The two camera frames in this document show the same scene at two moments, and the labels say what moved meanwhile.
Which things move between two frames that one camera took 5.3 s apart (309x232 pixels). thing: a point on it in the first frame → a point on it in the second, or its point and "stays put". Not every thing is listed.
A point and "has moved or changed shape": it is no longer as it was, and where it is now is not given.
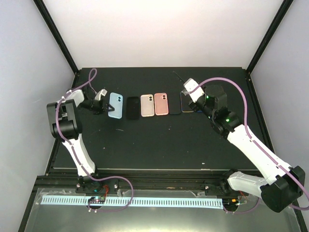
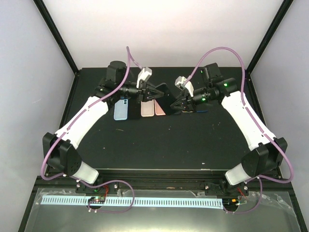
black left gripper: (103, 107) → (142, 91)
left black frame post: (48, 18) stays put
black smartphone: (178, 77) → (165, 101)
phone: (147, 105) stays put
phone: (116, 101) has moved or changed shape
